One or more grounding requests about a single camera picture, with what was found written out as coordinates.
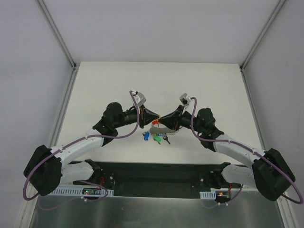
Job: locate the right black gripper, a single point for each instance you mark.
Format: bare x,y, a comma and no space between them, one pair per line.
178,118

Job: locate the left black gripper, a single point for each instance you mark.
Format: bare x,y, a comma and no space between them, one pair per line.
142,116

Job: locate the key holder with red handle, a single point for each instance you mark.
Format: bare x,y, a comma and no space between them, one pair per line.
160,129

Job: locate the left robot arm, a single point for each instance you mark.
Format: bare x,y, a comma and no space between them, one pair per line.
100,135

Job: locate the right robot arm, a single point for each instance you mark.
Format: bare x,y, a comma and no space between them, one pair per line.
266,171

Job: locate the plain silver key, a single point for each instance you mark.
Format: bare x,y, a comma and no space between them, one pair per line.
166,139

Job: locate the blue tagged key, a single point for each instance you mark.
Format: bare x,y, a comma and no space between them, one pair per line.
146,136

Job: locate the green tagged key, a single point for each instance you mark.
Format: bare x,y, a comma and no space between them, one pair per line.
157,139

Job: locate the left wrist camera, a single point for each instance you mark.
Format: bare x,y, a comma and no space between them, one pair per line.
139,98

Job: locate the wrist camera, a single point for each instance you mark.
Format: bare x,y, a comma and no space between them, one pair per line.
185,100
139,98

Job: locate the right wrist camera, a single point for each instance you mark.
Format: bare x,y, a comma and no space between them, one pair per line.
185,100

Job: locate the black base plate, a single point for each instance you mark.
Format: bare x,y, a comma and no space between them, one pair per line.
159,180

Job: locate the right aluminium rail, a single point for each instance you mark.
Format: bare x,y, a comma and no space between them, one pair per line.
251,103

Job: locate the aluminium rail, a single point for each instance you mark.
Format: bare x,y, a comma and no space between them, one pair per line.
251,103
59,114

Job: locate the right white cable duct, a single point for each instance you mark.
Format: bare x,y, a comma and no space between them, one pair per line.
208,195

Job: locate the white cable duct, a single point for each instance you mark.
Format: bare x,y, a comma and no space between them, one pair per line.
208,195
81,191

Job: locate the left aluminium rail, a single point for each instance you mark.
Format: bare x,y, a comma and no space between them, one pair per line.
59,114

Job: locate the left white cable duct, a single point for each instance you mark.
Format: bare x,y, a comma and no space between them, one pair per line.
81,191

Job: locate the left aluminium frame post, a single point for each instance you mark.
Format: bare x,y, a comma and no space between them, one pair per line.
56,33

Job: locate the aluminium frame post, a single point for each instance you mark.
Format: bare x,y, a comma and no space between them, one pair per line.
56,33
262,34

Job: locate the right aluminium frame post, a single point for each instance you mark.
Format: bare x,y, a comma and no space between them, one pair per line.
262,34

